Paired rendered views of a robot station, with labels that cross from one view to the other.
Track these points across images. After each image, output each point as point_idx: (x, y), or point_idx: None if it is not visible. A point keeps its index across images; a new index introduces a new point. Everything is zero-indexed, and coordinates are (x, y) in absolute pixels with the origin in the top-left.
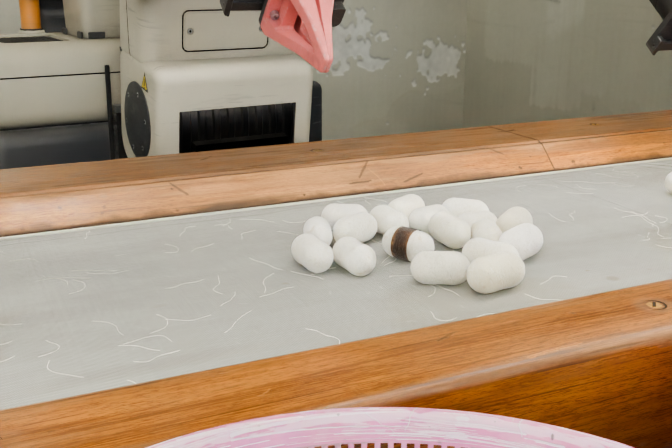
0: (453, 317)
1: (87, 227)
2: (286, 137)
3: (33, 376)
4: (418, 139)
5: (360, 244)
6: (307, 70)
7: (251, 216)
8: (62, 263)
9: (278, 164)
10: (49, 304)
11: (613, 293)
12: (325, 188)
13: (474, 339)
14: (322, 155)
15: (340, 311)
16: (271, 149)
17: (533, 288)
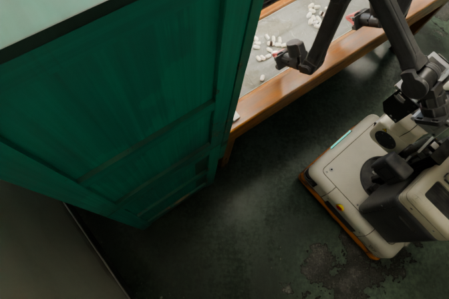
0: (313, 1)
1: None
2: (375, 121)
3: None
4: (332, 57)
5: (327, 7)
6: (380, 119)
7: (346, 28)
8: (359, 9)
9: (349, 37)
10: None
11: None
12: (340, 37)
13: None
14: (345, 43)
15: (325, 1)
16: (355, 46)
17: (306, 8)
